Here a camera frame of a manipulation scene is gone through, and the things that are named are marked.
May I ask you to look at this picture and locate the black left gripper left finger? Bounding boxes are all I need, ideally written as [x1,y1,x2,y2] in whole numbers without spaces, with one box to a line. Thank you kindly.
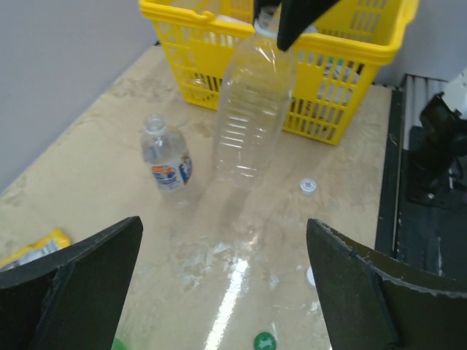
[1,217,142,349]

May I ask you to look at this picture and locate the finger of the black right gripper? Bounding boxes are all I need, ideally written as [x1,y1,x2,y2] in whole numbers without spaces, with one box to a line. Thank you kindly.
[277,0,338,51]

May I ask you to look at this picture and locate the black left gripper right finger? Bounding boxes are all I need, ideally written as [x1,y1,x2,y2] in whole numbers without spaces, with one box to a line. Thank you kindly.
[306,219,466,349]

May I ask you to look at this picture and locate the large white bottle cap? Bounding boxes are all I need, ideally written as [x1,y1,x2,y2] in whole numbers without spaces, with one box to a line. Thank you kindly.
[306,267,315,287]

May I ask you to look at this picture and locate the large clear plastic bottle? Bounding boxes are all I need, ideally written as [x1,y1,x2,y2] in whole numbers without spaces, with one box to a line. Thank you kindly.
[213,6,296,188]

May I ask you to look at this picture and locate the small white bottle cap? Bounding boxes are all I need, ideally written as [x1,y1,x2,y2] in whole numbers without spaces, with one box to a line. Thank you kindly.
[300,179,317,195]

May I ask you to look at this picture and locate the small labelled clear bottle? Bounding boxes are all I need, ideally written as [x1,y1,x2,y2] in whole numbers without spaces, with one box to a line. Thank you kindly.
[141,114,193,208]

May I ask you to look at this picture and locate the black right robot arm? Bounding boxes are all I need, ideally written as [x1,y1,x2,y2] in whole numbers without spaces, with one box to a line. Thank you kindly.
[277,1,466,207]

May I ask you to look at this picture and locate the green bottle cap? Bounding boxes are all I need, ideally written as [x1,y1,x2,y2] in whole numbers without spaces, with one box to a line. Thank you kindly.
[253,332,277,350]

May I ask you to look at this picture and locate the yellow plastic basket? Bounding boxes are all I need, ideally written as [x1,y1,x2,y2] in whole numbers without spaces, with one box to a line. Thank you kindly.
[139,0,419,145]

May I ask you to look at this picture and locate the yellow snack bag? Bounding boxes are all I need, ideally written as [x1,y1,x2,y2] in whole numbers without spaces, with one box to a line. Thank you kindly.
[1,229,72,272]

